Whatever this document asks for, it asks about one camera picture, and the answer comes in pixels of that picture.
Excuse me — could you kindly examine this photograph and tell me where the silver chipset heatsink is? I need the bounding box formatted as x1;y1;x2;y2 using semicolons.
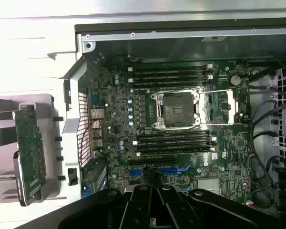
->
197;178;222;194

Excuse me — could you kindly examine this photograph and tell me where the blue expansion slot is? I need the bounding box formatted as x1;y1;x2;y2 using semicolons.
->
128;168;189;177

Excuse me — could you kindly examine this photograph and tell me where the black expansion slot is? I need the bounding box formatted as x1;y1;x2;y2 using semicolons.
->
128;159;177;167

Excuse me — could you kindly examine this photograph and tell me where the green motherboard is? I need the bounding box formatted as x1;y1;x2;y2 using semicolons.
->
87;59;252;206

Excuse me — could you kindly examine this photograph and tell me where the CPU socket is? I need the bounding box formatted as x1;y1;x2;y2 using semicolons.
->
150;92;201;131

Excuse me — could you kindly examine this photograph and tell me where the metal socket cover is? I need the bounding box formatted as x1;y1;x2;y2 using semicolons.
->
197;89;240;126

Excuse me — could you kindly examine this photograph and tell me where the grey parts rack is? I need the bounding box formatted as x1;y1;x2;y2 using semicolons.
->
0;94;67;207

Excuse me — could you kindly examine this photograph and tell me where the open black PC case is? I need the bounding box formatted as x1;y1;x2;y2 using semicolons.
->
59;22;286;229

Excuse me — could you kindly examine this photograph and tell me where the thin red fan wire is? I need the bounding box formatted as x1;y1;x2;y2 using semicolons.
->
80;119;103;156

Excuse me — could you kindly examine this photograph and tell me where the black looped wire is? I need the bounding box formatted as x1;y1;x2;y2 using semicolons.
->
250;99;284;189

